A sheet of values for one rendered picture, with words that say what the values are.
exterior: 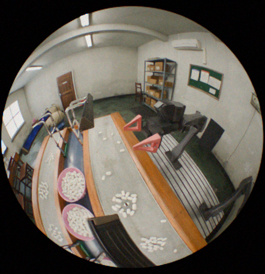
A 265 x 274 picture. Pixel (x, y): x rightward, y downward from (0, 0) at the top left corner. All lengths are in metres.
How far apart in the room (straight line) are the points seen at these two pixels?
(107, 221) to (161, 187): 0.41
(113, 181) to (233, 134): 2.13
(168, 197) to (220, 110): 1.89
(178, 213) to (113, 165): 0.53
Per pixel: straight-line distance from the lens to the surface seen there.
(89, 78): 4.52
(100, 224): 0.17
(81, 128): 0.41
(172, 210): 0.54
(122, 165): 0.59
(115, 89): 4.63
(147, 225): 0.54
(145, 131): 0.32
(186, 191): 0.71
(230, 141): 2.13
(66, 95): 4.80
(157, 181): 0.53
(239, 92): 2.07
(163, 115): 0.27
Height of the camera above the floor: 1.26
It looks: 43 degrees down
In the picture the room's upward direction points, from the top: straight up
